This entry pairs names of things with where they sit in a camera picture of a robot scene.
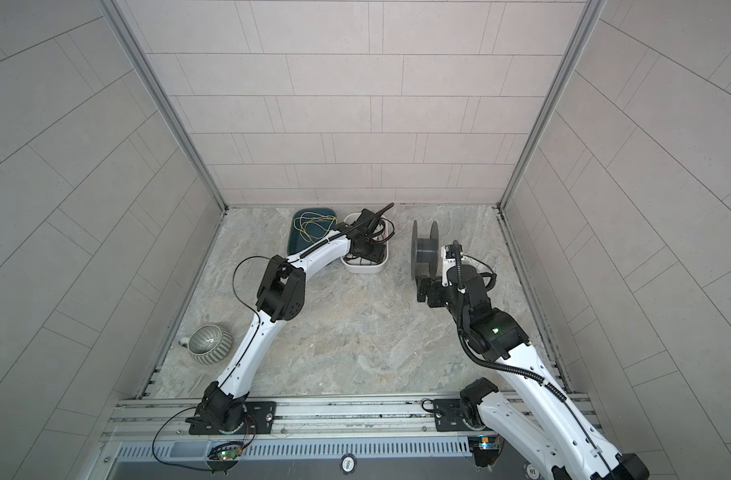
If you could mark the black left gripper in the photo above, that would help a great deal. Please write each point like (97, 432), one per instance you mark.
(378, 254)

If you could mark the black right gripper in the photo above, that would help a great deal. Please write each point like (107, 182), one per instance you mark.
(434, 285)

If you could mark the grey perforated cable spool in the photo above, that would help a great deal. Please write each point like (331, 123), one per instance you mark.
(424, 252)

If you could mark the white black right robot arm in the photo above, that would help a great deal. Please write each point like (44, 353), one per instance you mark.
(556, 439)

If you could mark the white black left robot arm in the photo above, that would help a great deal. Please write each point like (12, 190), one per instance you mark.
(280, 298)

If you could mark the white plastic tray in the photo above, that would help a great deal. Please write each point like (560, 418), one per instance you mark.
(385, 232)

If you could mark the dark teal plastic tray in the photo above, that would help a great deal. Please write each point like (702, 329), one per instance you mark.
(308, 227)

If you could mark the right green circuit board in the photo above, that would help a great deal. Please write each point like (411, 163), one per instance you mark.
(486, 450)

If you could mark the green circuit board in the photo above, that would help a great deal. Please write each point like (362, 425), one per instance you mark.
(486, 450)
(229, 452)

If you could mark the ribbed grey ceramic cup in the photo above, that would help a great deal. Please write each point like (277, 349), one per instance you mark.
(208, 345)

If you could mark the left green circuit board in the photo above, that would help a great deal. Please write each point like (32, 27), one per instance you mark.
(229, 452)

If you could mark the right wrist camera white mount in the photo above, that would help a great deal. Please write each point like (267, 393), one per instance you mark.
(449, 264)

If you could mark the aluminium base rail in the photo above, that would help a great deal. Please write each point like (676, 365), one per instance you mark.
(347, 428)

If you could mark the aluminium corner wall profile left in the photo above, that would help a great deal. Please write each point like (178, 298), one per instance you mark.
(134, 52)

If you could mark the aluminium corner wall profile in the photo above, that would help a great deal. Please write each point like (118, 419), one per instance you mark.
(580, 37)
(134, 52)

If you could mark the aluminium corner wall profile right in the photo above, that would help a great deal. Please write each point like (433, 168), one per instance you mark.
(580, 37)

